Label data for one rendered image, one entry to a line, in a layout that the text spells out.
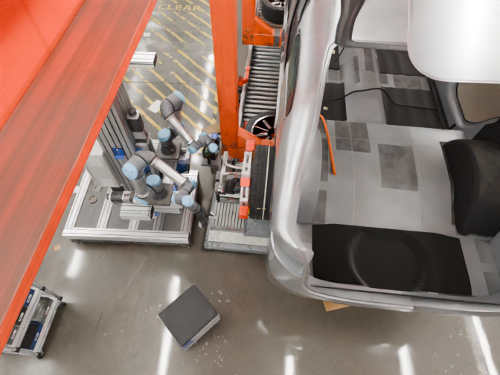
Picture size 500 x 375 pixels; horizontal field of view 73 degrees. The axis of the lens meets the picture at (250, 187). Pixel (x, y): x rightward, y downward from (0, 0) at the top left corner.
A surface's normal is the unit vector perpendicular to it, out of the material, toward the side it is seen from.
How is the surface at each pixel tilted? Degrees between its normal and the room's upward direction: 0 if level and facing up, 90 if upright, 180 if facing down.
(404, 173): 2
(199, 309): 0
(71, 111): 0
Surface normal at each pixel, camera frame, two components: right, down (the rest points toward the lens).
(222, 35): -0.10, 0.84
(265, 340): 0.02, -0.54
